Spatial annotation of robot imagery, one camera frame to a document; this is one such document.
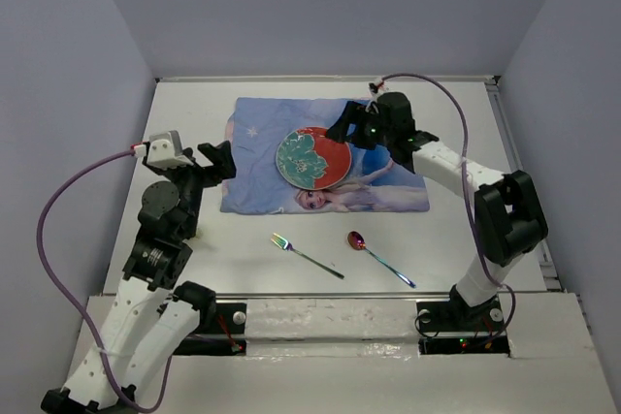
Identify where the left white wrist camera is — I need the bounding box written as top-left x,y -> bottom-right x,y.
132,130 -> 192,171

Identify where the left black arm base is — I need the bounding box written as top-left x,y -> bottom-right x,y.
174,301 -> 247,357

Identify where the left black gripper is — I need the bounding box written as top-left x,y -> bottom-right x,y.
155,139 -> 234,239

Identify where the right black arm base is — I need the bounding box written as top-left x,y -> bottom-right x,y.
413,299 -> 510,356

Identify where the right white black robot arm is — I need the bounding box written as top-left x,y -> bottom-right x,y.
327,92 -> 548,329

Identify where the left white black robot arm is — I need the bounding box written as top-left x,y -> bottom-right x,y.
36,132 -> 236,413

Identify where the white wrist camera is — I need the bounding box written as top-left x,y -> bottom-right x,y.
368,78 -> 388,96
132,130 -> 192,171

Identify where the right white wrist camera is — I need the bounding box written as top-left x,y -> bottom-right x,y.
368,78 -> 388,96

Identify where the teal and red plate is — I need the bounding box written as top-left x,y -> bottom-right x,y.
276,126 -> 352,191

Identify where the blue princess print placemat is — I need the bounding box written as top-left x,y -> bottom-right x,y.
220,97 -> 430,215

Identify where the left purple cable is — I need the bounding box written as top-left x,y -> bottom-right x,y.
37,146 -> 244,414

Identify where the iridescent spoon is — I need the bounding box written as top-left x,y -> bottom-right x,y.
346,231 -> 416,289

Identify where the iridescent fork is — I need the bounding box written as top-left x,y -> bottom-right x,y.
271,233 -> 344,280

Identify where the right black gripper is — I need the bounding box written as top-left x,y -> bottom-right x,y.
324,101 -> 395,151

